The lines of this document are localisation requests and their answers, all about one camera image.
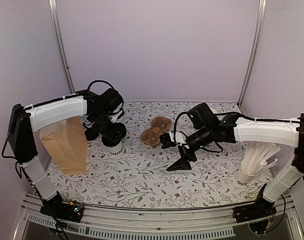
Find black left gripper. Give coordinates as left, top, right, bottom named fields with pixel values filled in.
left=91, top=110, right=123, bottom=143

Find white paper coffee cup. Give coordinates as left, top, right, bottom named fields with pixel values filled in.
left=106, top=142, right=122, bottom=155

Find brown cardboard cup carrier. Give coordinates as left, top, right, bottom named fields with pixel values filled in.
left=140, top=116, right=172, bottom=148

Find brown paper bag white handles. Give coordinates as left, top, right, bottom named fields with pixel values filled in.
left=40, top=117, right=87, bottom=176

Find black plastic cup lid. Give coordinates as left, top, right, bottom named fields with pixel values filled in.
left=102, top=136, right=122, bottom=148

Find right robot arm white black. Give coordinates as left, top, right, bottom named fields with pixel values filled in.
left=160, top=102, right=304, bottom=218

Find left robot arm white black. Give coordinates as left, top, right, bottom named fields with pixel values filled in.
left=3, top=85, right=126, bottom=217

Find single black lid on mat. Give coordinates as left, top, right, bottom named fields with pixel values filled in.
left=85, top=128, right=99, bottom=141

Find floral patterned table mat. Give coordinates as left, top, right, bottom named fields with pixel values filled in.
left=47, top=102, right=272, bottom=209

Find stack of white paper cups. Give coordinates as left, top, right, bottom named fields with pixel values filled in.
left=210, top=107, right=218, bottom=114

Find white cup holding straws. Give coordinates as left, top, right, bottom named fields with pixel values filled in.
left=235, top=166, right=257, bottom=186

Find bundle of white paper straws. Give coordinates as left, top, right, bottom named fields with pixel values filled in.
left=241, top=141, right=281, bottom=176

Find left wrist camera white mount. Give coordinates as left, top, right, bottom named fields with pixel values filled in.
left=109, top=107, right=124, bottom=123

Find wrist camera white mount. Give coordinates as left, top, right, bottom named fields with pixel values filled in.
left=159, top=131, right=187, bottom=149
left=109, top=107, right=124, bottom=123

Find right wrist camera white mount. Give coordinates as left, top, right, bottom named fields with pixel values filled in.
left=159, top=131, right=187, bottom=149

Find aluminium front rail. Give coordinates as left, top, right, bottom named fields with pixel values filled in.
left=14, top=194, right=304, bottom=240

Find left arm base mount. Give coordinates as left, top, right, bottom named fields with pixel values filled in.
left=40, top=200, right=84, bottom=223

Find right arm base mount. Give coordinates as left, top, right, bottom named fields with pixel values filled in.
left=232, top=198, right=276, bottom=235

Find left aluminium frame post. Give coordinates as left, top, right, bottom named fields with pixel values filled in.
left=48, top=0, right=75, bottom=94

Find aluminium frame post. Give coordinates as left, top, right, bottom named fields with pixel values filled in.
left=48, top=0, right=75, bottom=94
left=237, top=0, right=267, bottom=108

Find right aluminium frame post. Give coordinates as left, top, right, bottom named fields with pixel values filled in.
left=237, top=0, right=267, bottom=108

